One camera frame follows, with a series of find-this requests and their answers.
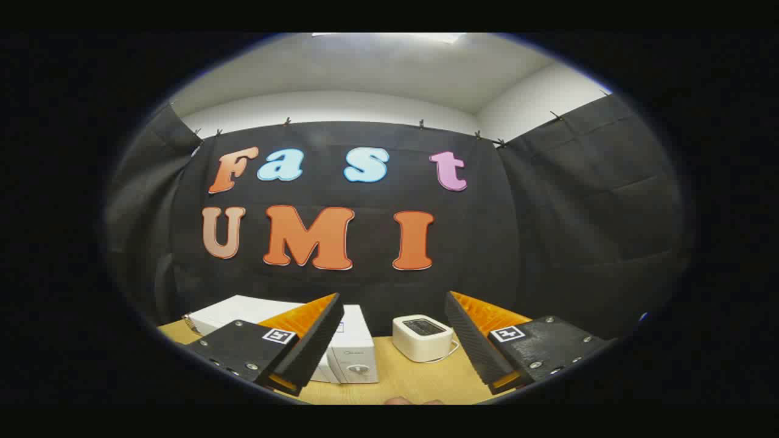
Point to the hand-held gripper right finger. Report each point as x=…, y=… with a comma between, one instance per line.
x=471, y=340

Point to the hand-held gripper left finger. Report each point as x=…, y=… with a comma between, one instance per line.
x=316, y=340

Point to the cream white toaster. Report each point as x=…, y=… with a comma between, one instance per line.
x=420, y=344

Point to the white microwave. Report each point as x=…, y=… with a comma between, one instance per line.
x=359, y=347

